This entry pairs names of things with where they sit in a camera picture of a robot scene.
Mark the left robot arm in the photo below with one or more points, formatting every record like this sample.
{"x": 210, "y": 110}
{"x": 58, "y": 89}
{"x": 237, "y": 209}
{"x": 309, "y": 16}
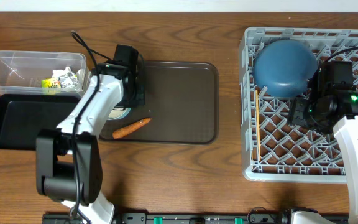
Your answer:
{"x": 68, "y": 163}

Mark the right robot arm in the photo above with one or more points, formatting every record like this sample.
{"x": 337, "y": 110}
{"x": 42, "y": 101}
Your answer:
{"x": 332, "y": 108}

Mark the light blue rice bowl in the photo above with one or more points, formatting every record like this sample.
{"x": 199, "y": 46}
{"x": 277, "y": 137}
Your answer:
{"x": 118, "y": 113}

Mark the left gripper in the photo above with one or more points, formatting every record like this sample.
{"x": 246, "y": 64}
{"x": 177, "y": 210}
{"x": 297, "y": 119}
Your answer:
{"x": 140, "y": 101}

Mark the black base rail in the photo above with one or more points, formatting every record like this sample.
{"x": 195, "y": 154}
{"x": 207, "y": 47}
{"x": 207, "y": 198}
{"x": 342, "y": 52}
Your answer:
{"x": 141, "y": 218}

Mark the dark blue bowl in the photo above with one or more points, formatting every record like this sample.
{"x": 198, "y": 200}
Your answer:
{"x": 284, "y": 68}

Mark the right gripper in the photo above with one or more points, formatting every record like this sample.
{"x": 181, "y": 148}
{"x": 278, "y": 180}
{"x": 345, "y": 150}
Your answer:
{"x": 296, "y": 114}

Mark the wooden chopstick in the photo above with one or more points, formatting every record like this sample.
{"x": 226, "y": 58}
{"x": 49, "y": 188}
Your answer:
{"x": 257, "y": 124}

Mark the grey dishwasher rack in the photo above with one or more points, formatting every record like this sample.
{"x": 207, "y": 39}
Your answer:
{"x": 289, "y": 153}

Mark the black plastic bin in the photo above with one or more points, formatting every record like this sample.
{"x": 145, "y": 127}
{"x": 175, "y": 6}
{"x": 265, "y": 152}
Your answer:
{"x": 22, "y": 117}

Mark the white napkin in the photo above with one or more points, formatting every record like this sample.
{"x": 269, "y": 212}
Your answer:
{"x": 67, "y": 78}

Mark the orange carrot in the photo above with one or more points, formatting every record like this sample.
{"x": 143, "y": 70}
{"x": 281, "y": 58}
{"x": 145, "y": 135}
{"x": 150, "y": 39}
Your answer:
{"x": 122, "y": 132}

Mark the yellow snack wrapper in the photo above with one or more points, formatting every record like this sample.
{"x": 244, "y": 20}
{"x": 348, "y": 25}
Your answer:
{"x": 51, "y": 83}

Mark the brown serving tray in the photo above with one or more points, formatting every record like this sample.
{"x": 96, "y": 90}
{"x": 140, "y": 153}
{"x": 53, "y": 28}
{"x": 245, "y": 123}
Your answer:
{"x": 181, "y": 101}

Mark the clear plastic bin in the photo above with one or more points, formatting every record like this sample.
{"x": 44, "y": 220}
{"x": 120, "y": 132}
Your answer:
{"x": 21, "y": 72}

